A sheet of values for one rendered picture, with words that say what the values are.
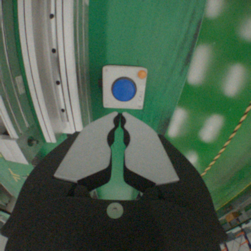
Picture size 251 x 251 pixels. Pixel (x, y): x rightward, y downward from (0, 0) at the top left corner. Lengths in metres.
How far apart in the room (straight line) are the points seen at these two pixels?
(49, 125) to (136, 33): 0.26
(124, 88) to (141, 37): 0.12
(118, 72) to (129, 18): 0.12
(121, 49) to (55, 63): 0.14
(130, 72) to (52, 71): 0.16
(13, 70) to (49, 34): 0.15
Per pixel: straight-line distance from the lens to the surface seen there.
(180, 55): 0.30
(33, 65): 0.25
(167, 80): 0.30
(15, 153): 0.42
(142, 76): 0.21
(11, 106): 0.36
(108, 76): 0.22
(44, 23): 0.28
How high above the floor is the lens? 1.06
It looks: 58 degrees down
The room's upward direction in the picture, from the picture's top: 180 degrees clockwise
